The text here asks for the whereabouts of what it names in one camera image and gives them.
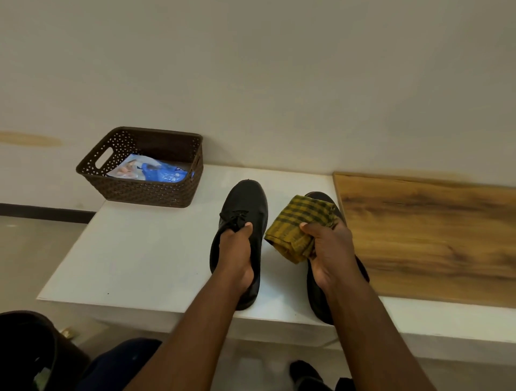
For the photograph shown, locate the yellow checked cloth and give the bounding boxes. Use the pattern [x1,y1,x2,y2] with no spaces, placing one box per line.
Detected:
[263,194,340,265]

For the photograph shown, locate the person's left hand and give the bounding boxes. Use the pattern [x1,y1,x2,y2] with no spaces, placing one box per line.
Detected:
[214,222,256,295]

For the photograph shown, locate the person's dark trousers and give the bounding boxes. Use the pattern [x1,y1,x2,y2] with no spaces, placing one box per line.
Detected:
[75,337,356,391]

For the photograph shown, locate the black bucket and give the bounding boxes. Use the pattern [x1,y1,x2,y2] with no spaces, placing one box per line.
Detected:
[0,310,92,391]

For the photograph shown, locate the person's left forearm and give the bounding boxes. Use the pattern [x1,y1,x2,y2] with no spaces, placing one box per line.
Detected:
[124,273,247,391]

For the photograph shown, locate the black leather shoe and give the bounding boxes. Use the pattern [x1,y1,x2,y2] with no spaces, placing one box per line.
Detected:
[209,179,270,312]
[304,191,371,326]

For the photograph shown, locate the brown perforated plastic basket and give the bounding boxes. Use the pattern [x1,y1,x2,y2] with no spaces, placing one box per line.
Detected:
[75,126,204,209]

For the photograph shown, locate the person's right hand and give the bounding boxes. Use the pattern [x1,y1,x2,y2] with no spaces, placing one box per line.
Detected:
[299,219,360,297]

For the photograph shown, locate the wooden board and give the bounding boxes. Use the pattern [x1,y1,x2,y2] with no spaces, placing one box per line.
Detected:
[332,172,516,309]

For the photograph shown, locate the person's right forearm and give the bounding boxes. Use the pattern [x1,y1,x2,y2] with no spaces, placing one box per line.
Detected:
[322,278,438,391]

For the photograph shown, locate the blue and white plastic packet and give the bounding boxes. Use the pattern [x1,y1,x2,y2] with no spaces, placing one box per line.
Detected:
[105,153,195,183]

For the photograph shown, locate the person's black worn shoe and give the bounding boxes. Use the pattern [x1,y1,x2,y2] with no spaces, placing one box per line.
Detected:
[288,359,326,391]

